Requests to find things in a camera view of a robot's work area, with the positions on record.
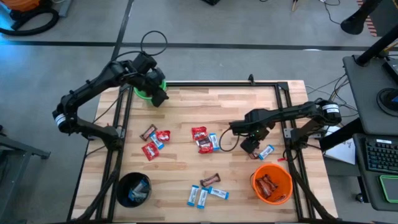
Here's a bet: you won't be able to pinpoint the gray metal cart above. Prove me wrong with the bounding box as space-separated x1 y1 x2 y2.
0 124 51 224

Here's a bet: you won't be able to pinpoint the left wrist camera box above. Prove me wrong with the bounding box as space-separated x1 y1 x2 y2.
132 52 158 75

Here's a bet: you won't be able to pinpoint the white power adapter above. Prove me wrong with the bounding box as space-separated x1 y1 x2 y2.
323 124 341 135

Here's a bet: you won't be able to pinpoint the gray floor box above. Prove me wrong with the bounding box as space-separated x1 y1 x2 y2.
58 0 73 18

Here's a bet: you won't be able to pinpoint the black aluminium frame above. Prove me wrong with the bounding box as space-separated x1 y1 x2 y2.
67 80 338 224

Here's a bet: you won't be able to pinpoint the black vacuum hose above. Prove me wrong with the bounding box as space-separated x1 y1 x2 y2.
0 6 60 37

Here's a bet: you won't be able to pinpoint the gray keyboard tray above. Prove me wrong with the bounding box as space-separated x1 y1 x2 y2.
353 133 398 212

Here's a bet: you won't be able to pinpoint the black plastic bucket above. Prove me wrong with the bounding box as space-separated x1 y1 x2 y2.
116 171 152 208

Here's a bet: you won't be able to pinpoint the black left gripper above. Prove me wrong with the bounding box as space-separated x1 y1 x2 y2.
135 67 170 108

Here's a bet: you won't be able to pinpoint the black backlit keyboard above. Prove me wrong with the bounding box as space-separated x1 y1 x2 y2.
364 138 398 174

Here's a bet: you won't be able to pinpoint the round black stand base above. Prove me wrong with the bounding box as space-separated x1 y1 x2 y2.
376 87 398 118

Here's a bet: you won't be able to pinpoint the black floor cables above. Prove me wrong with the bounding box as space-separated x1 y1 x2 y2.
306 73 358 127

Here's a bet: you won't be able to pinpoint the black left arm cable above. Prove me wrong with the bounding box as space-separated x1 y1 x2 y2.
140 30 169 57

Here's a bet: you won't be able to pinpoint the person's foot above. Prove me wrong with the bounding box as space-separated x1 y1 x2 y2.
340 0 383 35

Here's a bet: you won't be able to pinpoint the orange plastic bucket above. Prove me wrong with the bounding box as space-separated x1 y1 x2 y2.
250 164 294 207

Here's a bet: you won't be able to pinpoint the gray desk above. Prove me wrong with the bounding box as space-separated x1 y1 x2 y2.
343 54 398 136

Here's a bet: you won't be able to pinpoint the red candy packet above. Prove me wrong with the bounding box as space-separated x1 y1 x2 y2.
191 126 210 141
198 143 215 154
155 129 172 143
141 141 160 161

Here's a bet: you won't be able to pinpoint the blue white candy bar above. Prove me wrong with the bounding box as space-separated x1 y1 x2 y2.
187 184 200 207
197 187 210 210
127 188 147 202
207 186 230 200
210 133 220 151
136 179 150 194
258 144 275 161
149 133 165 151

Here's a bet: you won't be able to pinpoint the orange striped mat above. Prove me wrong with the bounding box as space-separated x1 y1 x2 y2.
356 0 377 37

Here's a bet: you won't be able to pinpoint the black monitor pole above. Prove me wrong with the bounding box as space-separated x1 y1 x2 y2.
355 24 398 67

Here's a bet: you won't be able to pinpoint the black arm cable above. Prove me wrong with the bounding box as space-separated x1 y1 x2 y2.
140 30 169 57
218 127 243 153

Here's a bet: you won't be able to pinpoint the green-edged pad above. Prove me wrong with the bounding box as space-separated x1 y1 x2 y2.
379 174 398 203

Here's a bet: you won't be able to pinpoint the green plastic bucket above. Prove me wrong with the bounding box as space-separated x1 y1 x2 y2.
133 79 168 105

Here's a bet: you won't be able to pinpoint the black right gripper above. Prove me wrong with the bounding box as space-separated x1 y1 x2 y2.
229 110 271 154

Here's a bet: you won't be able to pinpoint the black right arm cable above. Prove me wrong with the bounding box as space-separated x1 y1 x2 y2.
218 127 243 153

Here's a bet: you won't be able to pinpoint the orange vacuum cleaner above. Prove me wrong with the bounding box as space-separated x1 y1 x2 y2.
0 0 42 12

